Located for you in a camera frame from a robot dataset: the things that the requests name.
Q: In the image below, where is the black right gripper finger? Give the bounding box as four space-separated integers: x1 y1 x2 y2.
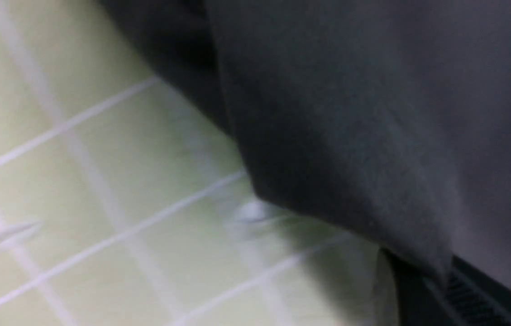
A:
384 250 511 326

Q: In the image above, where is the light green checkered tablecloth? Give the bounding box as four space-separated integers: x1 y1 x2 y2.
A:
0 0 379 326

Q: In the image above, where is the dark gray long-sleeve top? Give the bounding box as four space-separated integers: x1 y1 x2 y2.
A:
99 0 511 290

